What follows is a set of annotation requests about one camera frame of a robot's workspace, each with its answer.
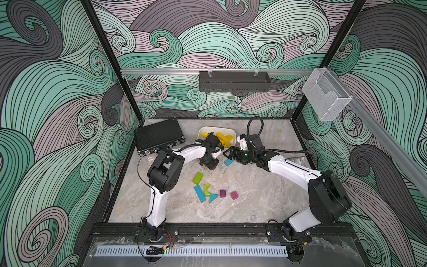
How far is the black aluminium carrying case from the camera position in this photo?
1.02 metres

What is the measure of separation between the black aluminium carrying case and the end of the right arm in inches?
14.6

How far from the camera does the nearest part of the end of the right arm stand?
646 mm
